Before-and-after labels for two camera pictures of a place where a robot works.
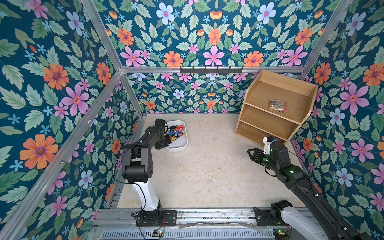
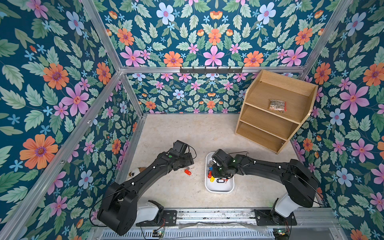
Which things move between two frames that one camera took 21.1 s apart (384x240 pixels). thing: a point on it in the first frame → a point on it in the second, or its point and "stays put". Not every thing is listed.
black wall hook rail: x=211 y=71 stays put
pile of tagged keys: x=176 y=131 → x=210 y=173
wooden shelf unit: x=275 y=106 stays put
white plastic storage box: x=181 y=143 → x=214 y=187
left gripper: x=166 y=136 → x=189 y=160
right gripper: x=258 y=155 → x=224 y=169
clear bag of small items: x=278 y=105 stays put
